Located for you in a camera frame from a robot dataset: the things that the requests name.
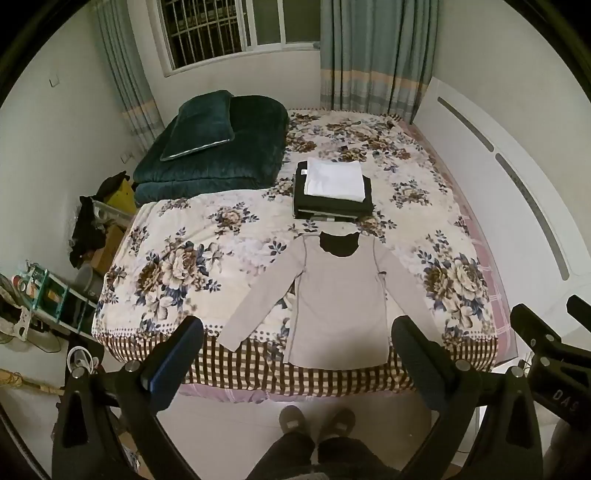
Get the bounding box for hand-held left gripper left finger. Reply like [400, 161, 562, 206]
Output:
[50, 316, 206, 480]

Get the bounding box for white folded shirt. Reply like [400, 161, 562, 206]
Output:
[303, 158, 365, 203]

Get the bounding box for grey long-sleeve shirt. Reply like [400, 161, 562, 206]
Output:
[217, 232, 445, 370]

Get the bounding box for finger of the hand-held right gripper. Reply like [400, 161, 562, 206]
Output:
[510, 303, 563, 354]
[566, 294, 591, 325]

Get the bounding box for dark green quilt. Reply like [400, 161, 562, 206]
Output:
[132, 94, 290, 209]

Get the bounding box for person's black trousers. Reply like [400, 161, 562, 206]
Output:
[256, 431, 403, 480]

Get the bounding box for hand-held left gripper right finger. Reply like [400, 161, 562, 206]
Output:
[390, 315, 544, 480]

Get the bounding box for straw broom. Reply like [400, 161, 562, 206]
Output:
[0, 368, 66, 397]

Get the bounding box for black garment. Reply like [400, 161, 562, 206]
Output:
[68, 171, 133, 269]

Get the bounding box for white headboard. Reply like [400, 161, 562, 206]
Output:
[412, 76, 591, 334]

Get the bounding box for black folded clothes stack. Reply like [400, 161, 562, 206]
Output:
[292, 161, 374, 221]

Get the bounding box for cardboard box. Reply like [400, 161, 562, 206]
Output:
[91, 223, 126, 274]

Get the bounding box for person's slipper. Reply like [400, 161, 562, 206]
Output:
[279, 405, 308, 435]
[318, 408, 356, 440]

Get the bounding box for white small appliance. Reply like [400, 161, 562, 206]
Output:
[66, 345, 101, 376]

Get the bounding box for teal and white shelf rack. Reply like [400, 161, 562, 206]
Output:
[21, 261, 101, 334]

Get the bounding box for person's left slipper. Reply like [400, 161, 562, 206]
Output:
[279, 405, 308, 435]

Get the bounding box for grey-blue curtain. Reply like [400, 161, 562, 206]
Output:
[318, 0, 440, 114]
[93, 0, 165, 155]

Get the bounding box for white electric fan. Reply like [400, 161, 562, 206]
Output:
[0, 272, 62, 355]

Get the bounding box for floral bedsheet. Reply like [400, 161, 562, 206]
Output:
[91, 108, 500, 398]

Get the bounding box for dark green pillow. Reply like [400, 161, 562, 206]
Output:
[160, 89, 236, 162]

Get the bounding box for window with metal bars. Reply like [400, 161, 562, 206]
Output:
[154, 0, 322, 78]

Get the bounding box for person's right slipper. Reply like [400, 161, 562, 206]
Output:
[318, 408, 356, 440]

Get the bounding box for yellow bag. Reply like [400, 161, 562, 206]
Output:
[107, 181, 138, 216]

